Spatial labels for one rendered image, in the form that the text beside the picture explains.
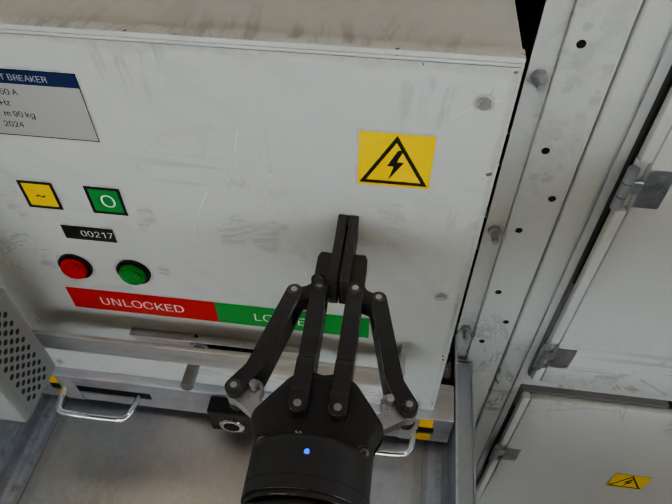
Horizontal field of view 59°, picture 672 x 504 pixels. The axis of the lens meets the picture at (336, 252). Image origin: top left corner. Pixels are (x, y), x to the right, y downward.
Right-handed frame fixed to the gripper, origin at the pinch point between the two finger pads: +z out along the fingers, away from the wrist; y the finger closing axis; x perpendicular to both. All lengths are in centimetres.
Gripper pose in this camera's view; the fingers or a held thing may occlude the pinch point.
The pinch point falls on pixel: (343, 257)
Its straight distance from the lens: 47.4
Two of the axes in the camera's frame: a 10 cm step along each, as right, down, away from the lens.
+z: 1.2, -7.4, 6.6
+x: 0.0, -6.6, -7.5
